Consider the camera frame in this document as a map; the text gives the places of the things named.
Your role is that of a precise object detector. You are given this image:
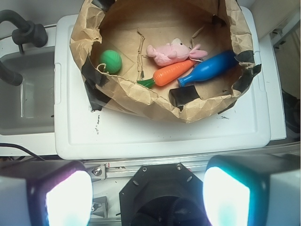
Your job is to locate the green ball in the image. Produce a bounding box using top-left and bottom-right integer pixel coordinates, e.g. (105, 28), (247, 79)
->
(99, 49), (122, 74)

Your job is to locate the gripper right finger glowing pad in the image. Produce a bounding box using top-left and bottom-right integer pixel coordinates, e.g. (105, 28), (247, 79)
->
(203, 154), (301, 226)

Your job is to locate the white plastic bin lid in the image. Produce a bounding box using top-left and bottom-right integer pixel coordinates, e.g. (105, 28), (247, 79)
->
(54, 15), (271, 160)

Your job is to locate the blue toy bottle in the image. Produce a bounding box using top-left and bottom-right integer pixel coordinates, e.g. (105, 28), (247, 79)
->
(177, 50), (238, 87)

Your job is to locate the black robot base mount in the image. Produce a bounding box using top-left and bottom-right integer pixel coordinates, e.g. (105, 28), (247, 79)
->
(119, 163), (210, 226)

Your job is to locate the black faucet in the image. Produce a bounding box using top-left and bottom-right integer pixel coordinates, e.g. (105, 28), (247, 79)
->
(0, 9), (48, 86)

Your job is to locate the pink plush bunny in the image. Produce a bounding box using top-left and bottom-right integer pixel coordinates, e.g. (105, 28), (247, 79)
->
(146, 38), (208, 67)

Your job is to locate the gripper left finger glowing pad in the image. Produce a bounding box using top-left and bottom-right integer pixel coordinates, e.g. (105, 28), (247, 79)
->
(0, 161), (93, 226)

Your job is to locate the brown paper bag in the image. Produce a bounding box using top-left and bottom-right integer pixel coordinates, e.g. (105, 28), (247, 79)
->
(70, 0), (261, 123)

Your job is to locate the metal corner bracket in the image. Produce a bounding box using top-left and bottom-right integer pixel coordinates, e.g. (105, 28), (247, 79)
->
(91, 196), (109, 218)

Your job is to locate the aluminium extrusion rail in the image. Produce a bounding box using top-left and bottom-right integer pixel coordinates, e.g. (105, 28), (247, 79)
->
(83, 143), (301, 181)

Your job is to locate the black cable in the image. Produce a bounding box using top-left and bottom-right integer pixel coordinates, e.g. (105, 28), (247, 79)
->
(0, 142), (46, 161)

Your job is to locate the orange toy carrot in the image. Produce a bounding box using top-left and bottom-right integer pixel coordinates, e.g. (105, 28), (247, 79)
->
(137, 59), (196, 88)

